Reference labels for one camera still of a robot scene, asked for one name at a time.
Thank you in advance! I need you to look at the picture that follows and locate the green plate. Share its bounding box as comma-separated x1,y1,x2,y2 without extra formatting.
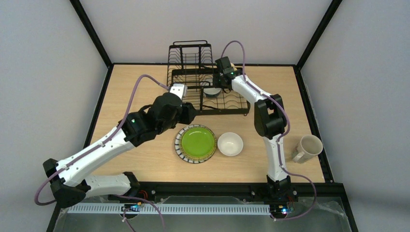
181,127,215,159

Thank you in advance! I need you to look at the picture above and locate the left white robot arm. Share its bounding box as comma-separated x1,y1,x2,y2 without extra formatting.
43,92,196,208

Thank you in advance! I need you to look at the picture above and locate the teal patterned white bowl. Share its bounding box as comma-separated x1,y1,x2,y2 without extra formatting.
203,88,221,98

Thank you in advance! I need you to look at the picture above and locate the plain white bowl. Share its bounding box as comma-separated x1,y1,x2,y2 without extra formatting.
217,132,244,157

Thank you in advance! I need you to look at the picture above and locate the yellow mug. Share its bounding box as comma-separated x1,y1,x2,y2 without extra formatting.
231,63,237,72

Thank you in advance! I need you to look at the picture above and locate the beige mug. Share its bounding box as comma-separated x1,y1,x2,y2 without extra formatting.
292,135,323,164

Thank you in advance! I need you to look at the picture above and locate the white slotted cable duct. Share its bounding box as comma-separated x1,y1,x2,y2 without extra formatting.
67,203,270,216

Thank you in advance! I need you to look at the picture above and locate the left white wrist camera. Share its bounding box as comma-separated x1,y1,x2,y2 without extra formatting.
169,83,188,100

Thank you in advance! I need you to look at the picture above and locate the black wire dish rack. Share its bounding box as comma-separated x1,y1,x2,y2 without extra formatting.
167,40,250,116

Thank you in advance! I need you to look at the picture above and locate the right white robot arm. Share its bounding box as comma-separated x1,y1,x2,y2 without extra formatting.
213,57,292,202

